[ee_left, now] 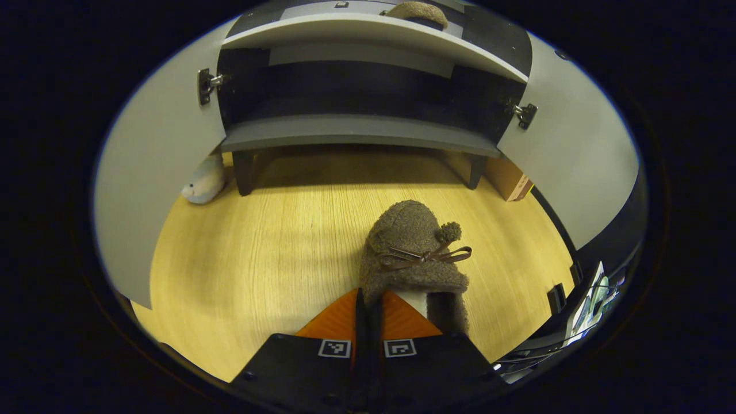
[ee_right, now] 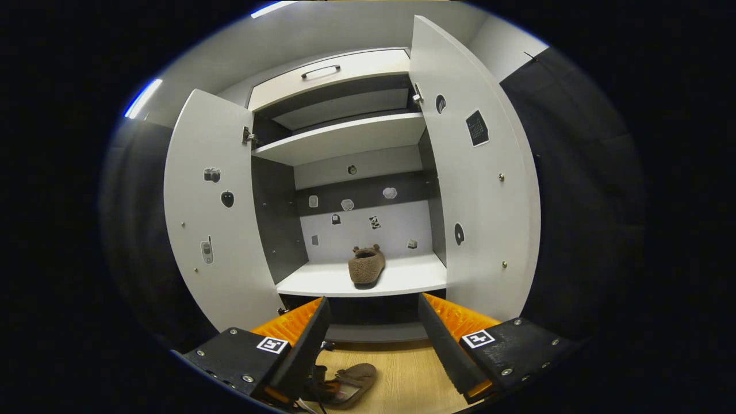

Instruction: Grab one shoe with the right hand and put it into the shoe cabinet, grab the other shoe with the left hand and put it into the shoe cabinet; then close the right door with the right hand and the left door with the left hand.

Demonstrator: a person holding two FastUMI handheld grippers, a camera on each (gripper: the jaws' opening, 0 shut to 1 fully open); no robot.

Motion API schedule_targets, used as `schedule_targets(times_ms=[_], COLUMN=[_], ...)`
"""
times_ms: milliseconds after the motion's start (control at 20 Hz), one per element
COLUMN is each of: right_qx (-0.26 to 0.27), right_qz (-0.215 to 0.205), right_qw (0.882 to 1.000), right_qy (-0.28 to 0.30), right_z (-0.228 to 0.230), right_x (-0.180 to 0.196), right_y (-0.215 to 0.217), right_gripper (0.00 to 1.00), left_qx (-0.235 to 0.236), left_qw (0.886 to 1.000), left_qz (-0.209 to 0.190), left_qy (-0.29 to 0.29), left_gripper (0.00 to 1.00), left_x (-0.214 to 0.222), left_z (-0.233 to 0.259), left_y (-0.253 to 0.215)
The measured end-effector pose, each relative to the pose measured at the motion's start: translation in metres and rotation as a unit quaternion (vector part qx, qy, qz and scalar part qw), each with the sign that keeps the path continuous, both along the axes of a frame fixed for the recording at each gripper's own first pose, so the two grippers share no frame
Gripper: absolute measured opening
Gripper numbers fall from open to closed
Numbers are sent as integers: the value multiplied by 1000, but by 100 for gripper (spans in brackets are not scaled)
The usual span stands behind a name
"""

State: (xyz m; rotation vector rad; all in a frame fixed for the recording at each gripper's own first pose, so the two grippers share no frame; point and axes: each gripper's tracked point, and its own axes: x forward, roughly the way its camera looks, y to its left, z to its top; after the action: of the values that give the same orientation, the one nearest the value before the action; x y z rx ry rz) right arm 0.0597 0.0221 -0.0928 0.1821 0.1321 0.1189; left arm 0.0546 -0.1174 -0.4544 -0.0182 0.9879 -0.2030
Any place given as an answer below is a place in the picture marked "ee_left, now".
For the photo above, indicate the white cabinet shelf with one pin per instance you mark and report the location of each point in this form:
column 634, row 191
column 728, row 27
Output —
column 356, row 29

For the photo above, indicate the grey plush toy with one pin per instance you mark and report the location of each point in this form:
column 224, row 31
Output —
column 204, row 181

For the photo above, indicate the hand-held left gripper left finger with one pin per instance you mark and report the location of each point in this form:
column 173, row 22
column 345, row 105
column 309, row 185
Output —
column 299, row 374

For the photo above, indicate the white grey shoe cabinet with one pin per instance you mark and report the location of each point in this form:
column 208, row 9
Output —
column 356, row 129

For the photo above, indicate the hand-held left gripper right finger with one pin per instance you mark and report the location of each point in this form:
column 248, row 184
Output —
column 437, row 374

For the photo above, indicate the metal door hinge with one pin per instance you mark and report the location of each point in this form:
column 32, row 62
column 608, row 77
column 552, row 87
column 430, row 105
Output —
column 204, row 86
column 526, row 114

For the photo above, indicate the small black block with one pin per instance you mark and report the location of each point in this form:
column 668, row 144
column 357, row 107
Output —
column 575, row 273
column 556, row 299

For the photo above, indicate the brown fuzzy slipper shoe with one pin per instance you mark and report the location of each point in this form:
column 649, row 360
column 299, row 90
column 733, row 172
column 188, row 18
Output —
column 417, row 10
column 408, row 230

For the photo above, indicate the white cabinet door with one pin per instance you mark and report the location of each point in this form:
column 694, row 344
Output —
column 575, row 149
column 155, row 144

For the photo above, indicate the small cardboard box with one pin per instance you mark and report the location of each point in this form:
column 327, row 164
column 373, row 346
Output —
column 506, row 175

